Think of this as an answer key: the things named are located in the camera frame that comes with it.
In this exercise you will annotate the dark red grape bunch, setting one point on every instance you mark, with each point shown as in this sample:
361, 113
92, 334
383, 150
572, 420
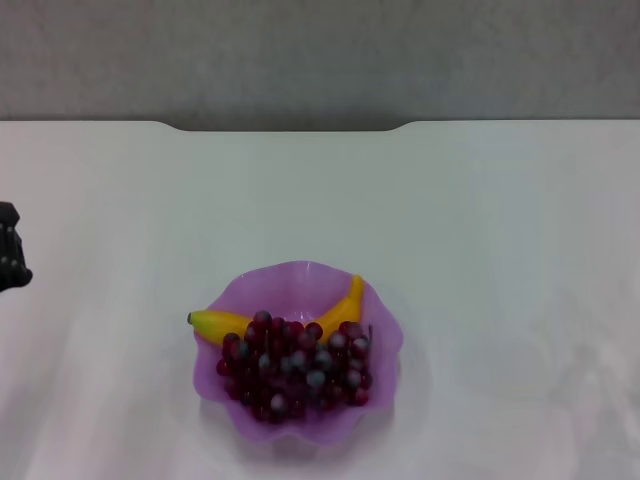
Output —
295, 370

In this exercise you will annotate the purple wavy plastic bowl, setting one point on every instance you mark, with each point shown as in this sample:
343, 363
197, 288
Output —
290, 290

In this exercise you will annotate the yellow banana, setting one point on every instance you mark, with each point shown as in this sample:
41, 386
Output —
215, 325

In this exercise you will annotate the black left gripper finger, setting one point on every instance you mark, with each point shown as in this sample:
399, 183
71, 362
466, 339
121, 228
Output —
12, 265
7, 214

